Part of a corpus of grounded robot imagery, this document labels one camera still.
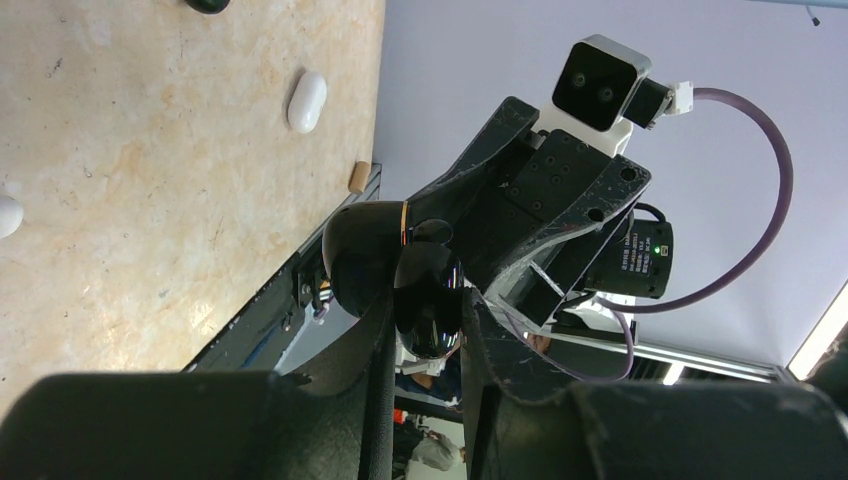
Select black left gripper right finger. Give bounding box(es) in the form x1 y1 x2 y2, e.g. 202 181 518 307
461 288 847 479

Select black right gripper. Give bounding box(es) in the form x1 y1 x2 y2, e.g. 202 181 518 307
405 96 651 332

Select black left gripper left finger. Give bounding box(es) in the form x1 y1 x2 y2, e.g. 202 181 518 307
1 293 394 479

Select black oval charging case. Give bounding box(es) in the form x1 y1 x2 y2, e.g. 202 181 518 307
322 201 465 360

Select black earbud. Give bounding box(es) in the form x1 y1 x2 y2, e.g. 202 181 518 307
185 0 230 15

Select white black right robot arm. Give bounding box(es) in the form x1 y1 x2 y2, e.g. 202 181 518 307
408 97 673 325

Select white oval charging case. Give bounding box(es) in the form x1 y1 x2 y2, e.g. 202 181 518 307
287 71 328 134

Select small wooden cylinder block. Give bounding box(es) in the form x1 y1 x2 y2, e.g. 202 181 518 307
348 161 372 195

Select white earbud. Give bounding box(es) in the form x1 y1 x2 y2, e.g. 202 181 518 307
0 195 24 239

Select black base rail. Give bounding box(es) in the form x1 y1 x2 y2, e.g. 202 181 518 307
184 224 331 372

